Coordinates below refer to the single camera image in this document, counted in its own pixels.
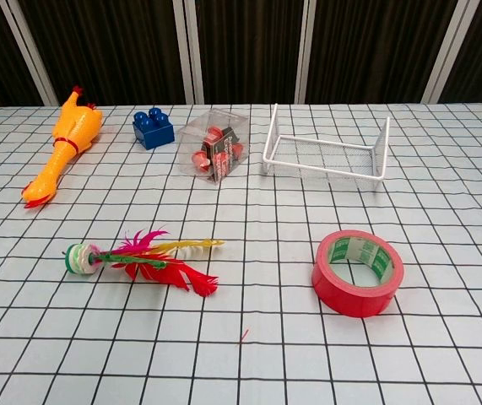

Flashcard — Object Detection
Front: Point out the white partition frame post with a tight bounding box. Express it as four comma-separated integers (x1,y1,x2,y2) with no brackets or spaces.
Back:
424,0,480,105
294,0,324,105
0,0,60,106
171,0,206,105

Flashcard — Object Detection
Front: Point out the clear plastic box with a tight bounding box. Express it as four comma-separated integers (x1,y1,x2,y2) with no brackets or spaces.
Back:
176,108,252,185

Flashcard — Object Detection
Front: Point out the white black-grid tablecloth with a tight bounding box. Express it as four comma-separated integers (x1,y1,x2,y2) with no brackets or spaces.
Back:
0,102,482,405

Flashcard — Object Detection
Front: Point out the blue plastic building block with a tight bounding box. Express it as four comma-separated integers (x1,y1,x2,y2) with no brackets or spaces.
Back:
133,107,175,151

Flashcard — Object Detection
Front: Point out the small colourful toy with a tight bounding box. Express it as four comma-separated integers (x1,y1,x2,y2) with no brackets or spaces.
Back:
61,227,227,300

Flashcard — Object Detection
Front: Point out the yellow rubber chicken toy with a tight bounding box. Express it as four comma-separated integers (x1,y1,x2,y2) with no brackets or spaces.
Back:
20,85,105,210

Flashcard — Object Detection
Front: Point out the black printed card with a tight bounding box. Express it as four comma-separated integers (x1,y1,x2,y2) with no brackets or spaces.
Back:
207,126,245,182

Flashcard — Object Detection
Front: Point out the white wire mesh rack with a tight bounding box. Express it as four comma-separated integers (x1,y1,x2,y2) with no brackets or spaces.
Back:
260,103,392,192

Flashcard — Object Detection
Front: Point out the red tape roll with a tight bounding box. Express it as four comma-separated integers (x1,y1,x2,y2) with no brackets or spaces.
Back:
311,229,405,318

